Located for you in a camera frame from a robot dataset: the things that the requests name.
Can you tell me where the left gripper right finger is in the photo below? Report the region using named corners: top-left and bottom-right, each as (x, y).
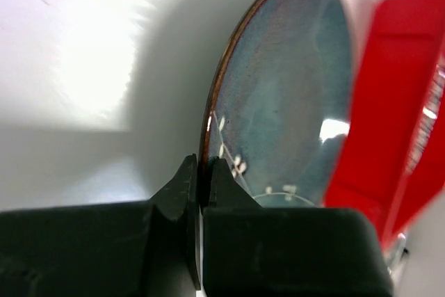
top-left (202, 159), bottom-right (394, 296)

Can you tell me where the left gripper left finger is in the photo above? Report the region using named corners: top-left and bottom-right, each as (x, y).
top-left (1, 155), bottom-right (201, 296)

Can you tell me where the small teal plate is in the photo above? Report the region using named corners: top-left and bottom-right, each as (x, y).
top-left (199, 0), bottom-right (354, 207)

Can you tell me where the red plastic bin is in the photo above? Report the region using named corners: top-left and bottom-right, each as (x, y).
top-left (324, 0), bottom-right (444, 248)

